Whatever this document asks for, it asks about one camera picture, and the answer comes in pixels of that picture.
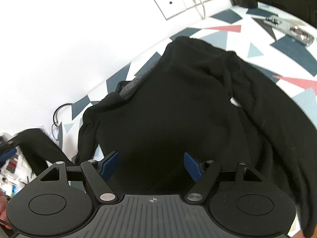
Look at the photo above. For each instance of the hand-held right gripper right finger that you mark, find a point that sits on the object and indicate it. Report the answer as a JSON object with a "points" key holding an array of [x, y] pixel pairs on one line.
{"points": [[192, 166]]}

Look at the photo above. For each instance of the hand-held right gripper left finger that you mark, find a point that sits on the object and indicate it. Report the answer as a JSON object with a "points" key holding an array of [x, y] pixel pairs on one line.
{"points": [[110, 164]]}

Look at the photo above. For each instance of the black hooded sweatshirt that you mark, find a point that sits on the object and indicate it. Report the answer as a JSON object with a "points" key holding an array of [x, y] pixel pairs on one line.
{"points": [[173, 104]]}

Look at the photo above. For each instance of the patterned bed sheet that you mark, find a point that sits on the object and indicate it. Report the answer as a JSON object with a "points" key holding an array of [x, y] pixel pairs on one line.
{"points": [[223, 37]]}

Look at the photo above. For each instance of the silver metal clamp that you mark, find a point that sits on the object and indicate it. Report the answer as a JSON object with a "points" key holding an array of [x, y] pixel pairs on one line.
{"points": [[289, 28]]}

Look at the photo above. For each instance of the white wall switch plate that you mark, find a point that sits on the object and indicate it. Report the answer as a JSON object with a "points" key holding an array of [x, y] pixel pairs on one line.
{"points": [[171, 5]]}

